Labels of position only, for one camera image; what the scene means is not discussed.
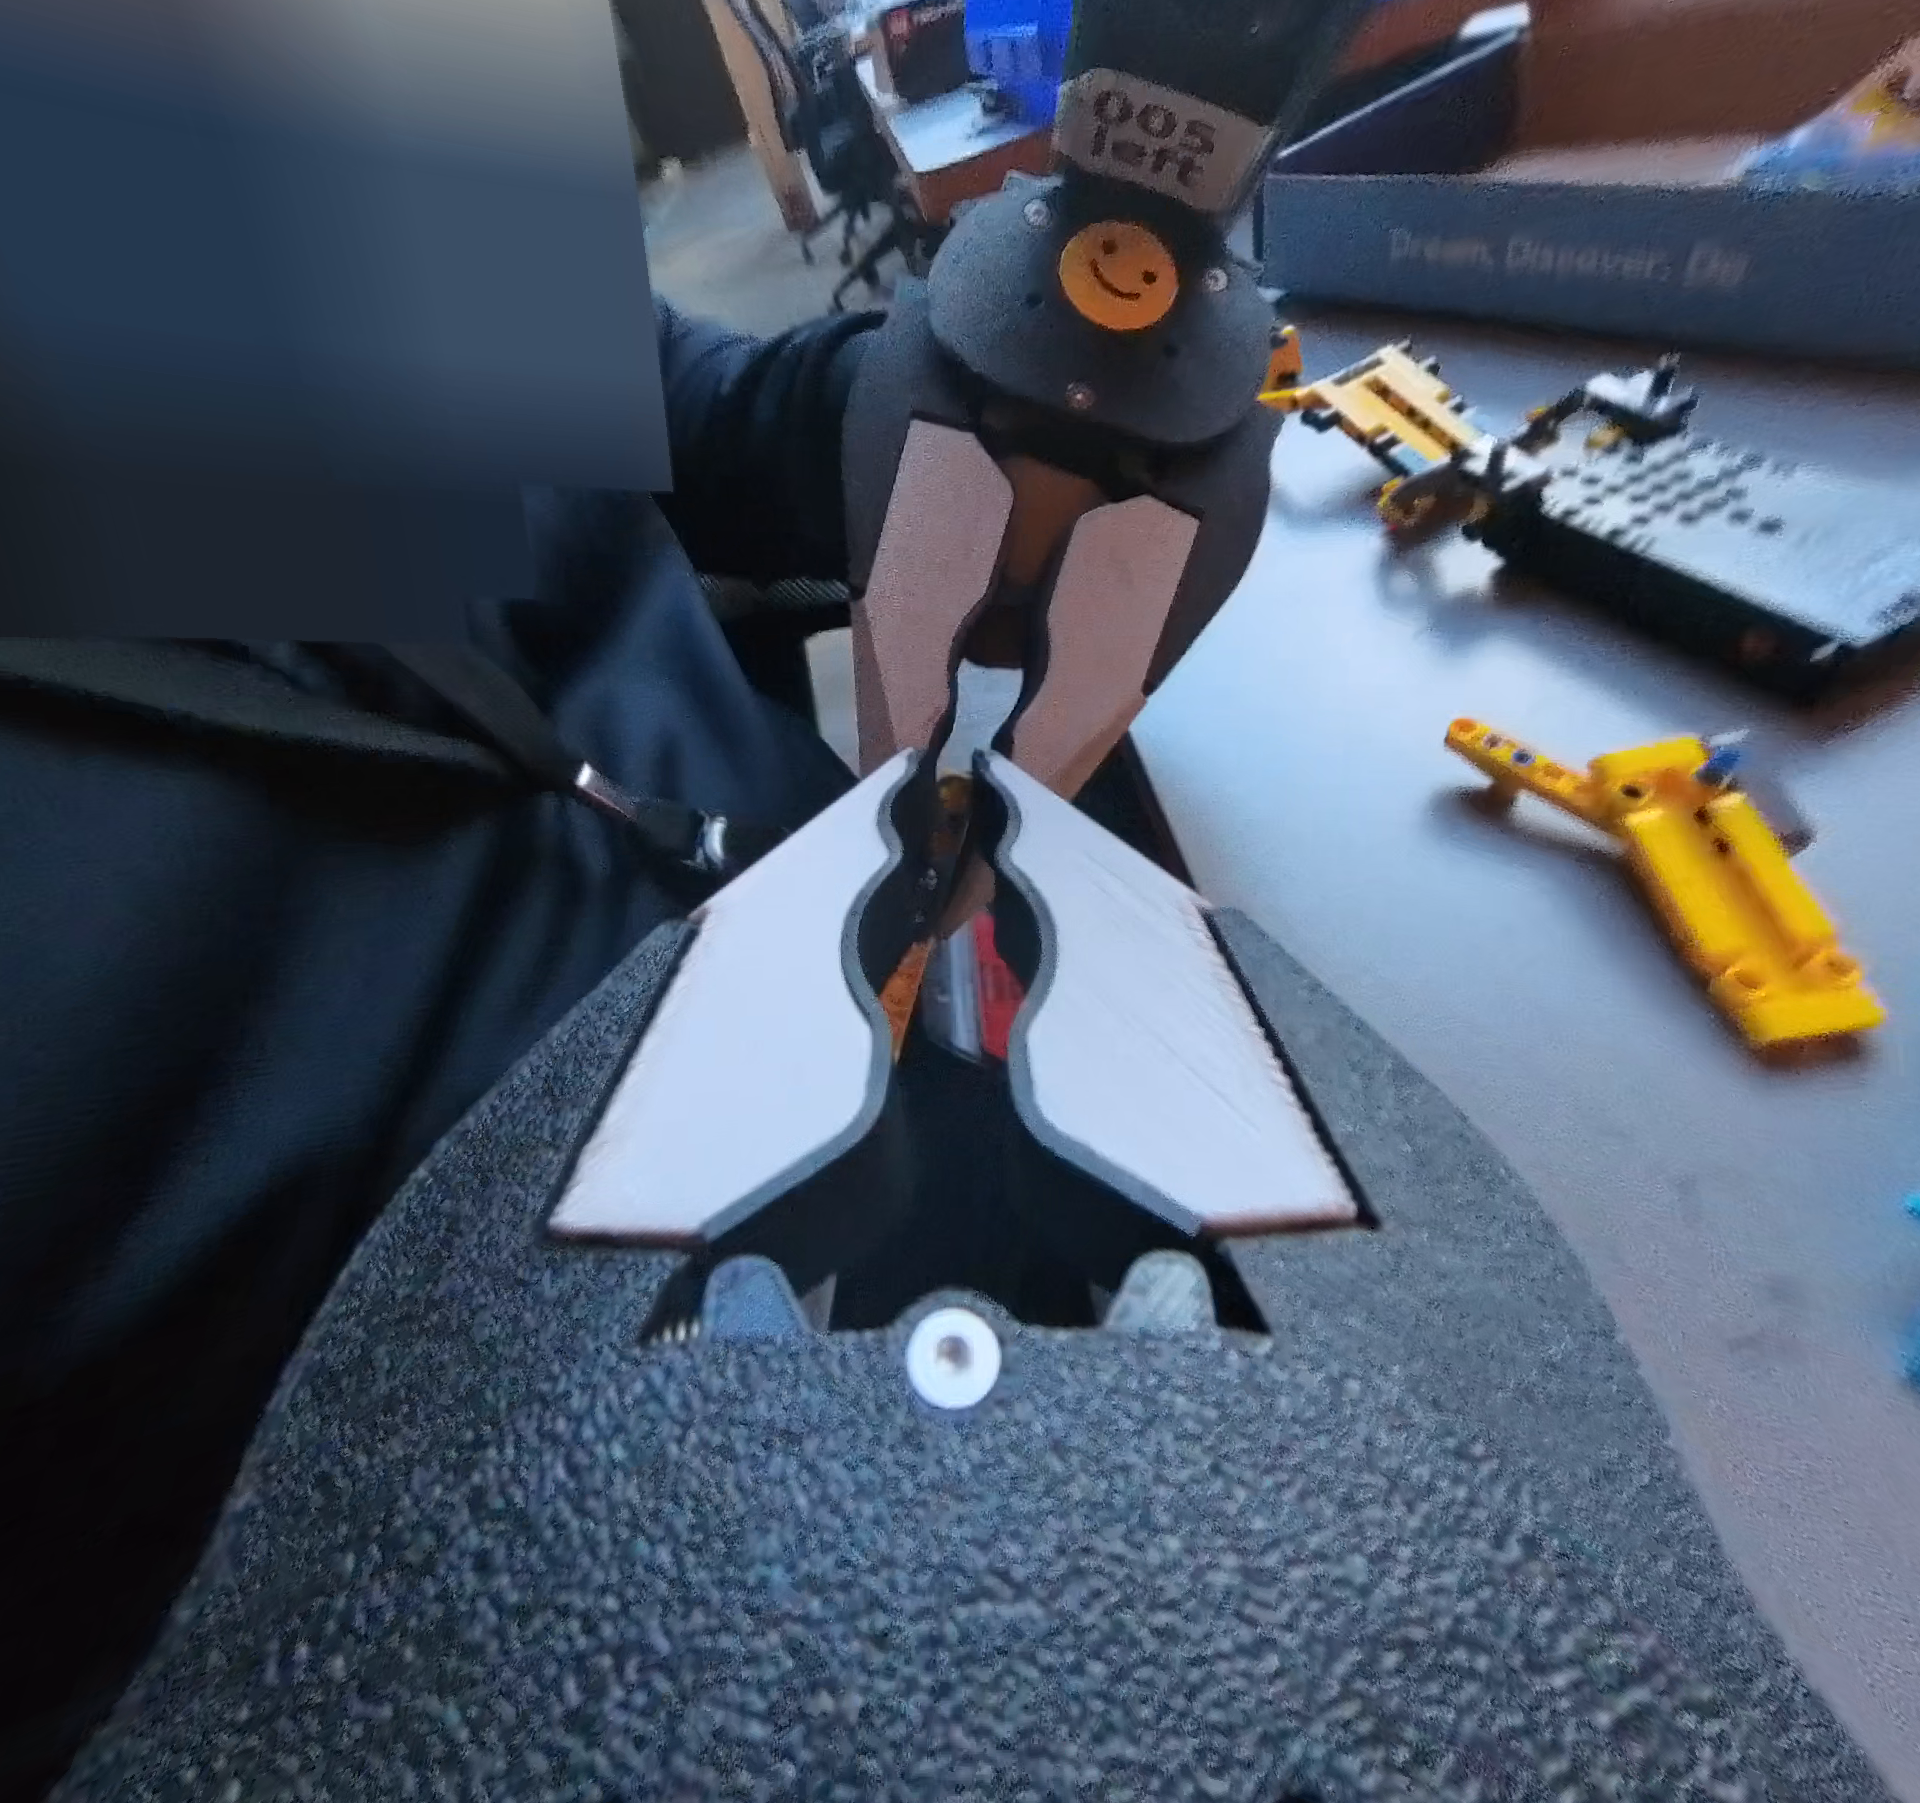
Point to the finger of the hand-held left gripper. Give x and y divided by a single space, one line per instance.
930 558
1120 616

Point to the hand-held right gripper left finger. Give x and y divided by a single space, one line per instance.
735 1066

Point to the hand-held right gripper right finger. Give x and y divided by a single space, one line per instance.
1170 1066

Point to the black toy battery box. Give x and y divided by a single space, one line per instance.
1694 543

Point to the blue plastic tool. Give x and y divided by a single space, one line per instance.
1911 1280

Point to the person's left forearm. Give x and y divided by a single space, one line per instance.
750 439

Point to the grey desk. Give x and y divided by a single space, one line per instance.
1500 1156

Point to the red id badge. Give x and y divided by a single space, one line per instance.
991 977

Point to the black office chair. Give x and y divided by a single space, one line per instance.
839 138

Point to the person's dark clothing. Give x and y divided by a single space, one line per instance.
224 1083

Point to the blue cardboard box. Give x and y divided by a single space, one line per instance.
1576 241

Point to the yellow toy panel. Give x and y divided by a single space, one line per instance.
1753 888

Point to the printed booklets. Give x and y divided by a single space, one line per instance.
1846 132

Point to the yellow toy frame piece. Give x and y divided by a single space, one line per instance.
1395 409

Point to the wooden post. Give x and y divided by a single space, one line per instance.
759 34

